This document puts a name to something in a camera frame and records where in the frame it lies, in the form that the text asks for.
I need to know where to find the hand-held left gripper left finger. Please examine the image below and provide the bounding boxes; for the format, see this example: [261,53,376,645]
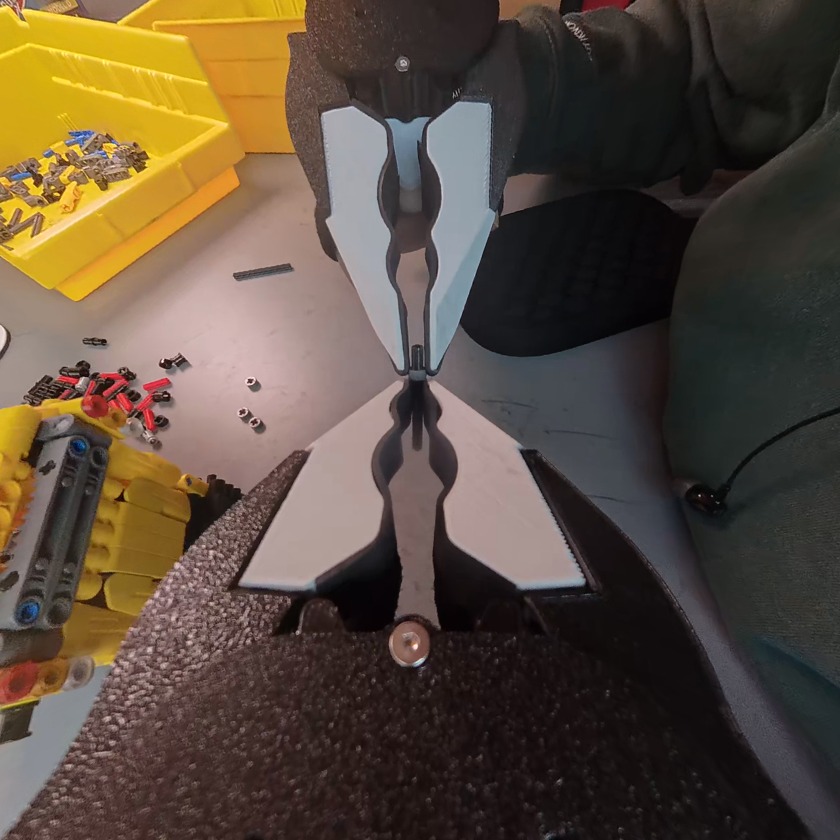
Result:
[236,381,413,593]

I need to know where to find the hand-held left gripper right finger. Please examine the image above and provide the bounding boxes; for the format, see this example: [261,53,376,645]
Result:
[423,381,586,593]

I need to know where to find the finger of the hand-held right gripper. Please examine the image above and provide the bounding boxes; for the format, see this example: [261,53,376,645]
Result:
[422,102,494,375]
[320,104,412,375]

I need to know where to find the yellow lego model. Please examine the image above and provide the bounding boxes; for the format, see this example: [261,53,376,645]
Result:
[0,399,245,746]

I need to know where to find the person's right forearm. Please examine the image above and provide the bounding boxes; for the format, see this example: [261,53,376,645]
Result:
[499,0,840,193]

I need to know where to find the small black red lego pieces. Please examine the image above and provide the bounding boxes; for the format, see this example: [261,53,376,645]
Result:
[23,336,191,448]

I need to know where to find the pile of mixed lego pieces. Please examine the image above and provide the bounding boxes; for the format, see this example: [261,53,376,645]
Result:
[0,128,152,249]

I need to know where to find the person's right hand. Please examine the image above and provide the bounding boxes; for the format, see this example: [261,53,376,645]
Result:
[392,210,432,256]

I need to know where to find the dark rounded object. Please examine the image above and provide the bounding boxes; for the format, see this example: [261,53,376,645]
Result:
[459,189,698,358]

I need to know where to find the thin black cord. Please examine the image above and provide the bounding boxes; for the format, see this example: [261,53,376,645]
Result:
[681,407,840,517]

